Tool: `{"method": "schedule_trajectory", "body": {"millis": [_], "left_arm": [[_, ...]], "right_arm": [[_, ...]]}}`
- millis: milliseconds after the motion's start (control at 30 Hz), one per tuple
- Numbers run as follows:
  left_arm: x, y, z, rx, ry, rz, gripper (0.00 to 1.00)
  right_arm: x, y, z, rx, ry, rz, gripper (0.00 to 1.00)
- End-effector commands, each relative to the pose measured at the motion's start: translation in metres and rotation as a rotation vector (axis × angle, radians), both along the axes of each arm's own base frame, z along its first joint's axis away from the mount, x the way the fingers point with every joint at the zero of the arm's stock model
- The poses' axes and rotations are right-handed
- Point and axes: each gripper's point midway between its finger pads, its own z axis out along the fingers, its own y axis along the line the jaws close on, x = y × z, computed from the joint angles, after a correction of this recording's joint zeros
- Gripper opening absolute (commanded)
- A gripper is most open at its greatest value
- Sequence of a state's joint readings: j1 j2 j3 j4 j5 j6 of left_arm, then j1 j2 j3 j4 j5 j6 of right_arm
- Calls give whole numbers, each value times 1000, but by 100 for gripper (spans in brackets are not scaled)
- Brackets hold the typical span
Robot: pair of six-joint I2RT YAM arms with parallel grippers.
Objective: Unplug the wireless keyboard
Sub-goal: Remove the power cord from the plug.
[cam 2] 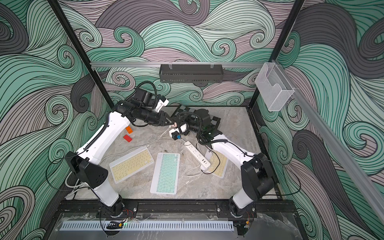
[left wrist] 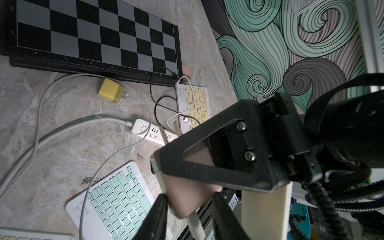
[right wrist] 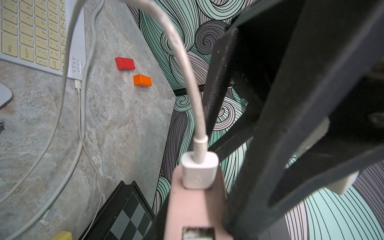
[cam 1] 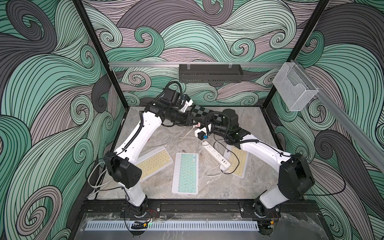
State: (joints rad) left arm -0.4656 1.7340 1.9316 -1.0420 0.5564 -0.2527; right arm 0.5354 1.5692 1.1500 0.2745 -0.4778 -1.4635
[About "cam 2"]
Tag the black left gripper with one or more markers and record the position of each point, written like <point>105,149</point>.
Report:
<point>162,120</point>

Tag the white power strip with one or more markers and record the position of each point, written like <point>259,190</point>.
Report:
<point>205,164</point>

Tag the yellow keyboard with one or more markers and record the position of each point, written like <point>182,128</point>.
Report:
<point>130,164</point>
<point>218,162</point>

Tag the green white keyboard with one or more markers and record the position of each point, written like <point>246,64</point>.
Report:
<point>166,174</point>

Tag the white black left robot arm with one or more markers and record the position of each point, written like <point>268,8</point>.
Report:
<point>85,162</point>

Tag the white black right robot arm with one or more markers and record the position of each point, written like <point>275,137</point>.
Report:
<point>257,175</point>

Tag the black white chessboard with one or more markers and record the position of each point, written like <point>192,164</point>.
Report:
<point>214,121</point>

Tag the orange tag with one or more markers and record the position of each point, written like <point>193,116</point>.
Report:
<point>129,130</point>

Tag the red tag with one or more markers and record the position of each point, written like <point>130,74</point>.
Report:
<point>127,138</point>

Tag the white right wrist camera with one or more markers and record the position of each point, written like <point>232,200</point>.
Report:
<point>176,133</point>

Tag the black wall tray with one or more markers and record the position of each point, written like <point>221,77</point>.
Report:
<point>196,74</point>

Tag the aluminium rail back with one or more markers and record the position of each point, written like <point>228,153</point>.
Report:
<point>137,64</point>

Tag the aluminium rail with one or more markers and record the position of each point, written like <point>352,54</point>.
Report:
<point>362,181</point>
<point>137,64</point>

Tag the clear plastic wall box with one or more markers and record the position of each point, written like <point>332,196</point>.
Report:
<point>274,86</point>

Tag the white slotted cable duct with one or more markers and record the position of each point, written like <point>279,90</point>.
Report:
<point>221,226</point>

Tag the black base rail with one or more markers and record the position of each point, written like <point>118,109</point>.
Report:
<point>220,208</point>

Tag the aluminium rail right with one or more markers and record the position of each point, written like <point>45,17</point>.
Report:
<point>362,181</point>

